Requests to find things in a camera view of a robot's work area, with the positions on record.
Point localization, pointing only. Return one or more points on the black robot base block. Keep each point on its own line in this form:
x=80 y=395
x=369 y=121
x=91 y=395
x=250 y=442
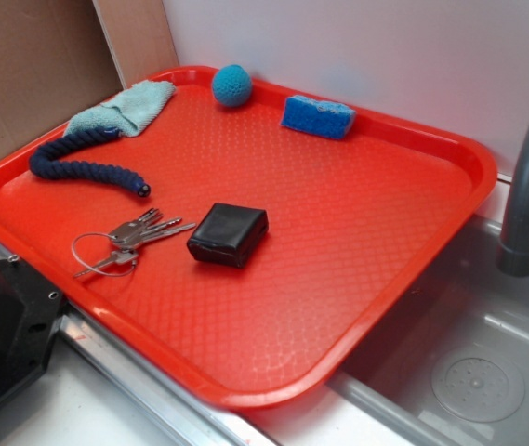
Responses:
x=30 y=311

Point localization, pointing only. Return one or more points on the red plastic tray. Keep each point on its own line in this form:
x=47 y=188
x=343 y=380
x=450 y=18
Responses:
x=352 y=223

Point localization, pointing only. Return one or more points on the black leather wallet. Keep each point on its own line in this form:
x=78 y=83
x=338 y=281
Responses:
x=228 y=235

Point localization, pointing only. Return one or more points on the blue sponge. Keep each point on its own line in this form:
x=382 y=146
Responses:
x=321 y=118

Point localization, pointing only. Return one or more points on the silver key bunch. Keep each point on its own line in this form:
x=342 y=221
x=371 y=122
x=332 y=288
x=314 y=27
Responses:
x=126 y=240

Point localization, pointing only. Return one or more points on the teal crocheted ball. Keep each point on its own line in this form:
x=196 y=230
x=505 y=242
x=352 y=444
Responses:
x=232 y=86

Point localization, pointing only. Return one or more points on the light teal microfiber cloth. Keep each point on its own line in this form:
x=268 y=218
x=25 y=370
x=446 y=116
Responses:
x=130 y=112

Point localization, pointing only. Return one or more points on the grey plastic sink basin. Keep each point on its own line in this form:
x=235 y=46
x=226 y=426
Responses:
x=460 y=300

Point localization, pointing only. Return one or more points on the round sink drain cover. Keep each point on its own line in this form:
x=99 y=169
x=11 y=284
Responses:
x=477 y=385

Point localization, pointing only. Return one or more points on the brown cardboard panel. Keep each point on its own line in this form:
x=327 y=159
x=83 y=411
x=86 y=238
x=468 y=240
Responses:
x=60 y=57

